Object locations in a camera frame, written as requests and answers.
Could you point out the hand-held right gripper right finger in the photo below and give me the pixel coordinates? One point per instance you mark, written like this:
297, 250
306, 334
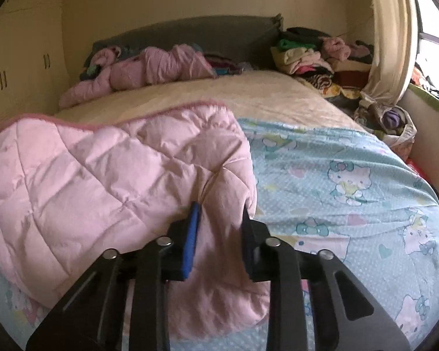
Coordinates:
247, 250

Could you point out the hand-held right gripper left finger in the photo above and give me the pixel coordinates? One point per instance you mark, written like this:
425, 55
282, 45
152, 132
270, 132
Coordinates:
192, 241

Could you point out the pink quilted comforter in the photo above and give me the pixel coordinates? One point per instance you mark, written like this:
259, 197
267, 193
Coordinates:
95, 182

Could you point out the colourful clothes by headboard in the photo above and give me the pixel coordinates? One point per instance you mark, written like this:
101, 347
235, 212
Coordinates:
228, 65

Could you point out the bag of clothes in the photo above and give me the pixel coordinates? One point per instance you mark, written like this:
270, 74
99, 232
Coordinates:
395, 121

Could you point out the pile of mixed clothes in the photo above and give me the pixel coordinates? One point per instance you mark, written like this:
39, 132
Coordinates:
303, 58

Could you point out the clothes on window sill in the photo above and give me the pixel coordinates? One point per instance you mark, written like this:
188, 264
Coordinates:
431, 87

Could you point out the blue printed bed sheet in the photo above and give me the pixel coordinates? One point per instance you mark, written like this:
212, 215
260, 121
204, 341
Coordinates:
333, 190

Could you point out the beige bedspread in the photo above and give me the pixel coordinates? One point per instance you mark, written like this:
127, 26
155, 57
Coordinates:
263, 95

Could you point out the crumpled pink padded jacket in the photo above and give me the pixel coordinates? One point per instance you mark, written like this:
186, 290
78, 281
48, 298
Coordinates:
161, 66

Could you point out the grey headboard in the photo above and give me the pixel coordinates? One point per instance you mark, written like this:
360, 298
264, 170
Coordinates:
205, 33

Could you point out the cream curtain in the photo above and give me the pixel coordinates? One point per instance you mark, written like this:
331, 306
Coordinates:
391, 44

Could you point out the cream wardrobe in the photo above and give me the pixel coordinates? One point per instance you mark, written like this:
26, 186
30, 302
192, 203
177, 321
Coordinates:
22, 51

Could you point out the window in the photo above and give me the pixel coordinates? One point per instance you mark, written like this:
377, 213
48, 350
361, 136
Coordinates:
437, 25

